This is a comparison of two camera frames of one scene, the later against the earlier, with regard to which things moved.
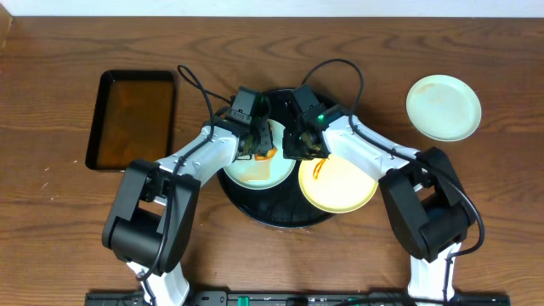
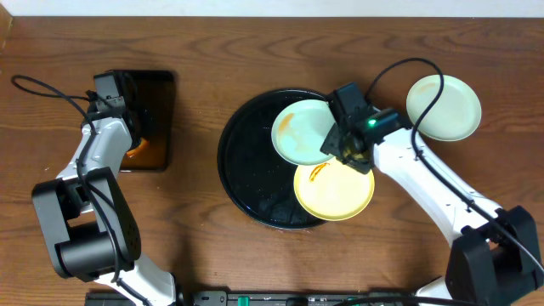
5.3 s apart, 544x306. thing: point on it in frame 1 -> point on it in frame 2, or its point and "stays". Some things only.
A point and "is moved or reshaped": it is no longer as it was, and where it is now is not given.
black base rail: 300,298 stays
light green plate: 444,108 stays
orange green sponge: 271,153 -> 139,150
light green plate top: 263,174 is moved or reshaped
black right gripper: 291,151 -> 331,145
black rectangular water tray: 133,119 stays
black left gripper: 262,146 -> 136,118
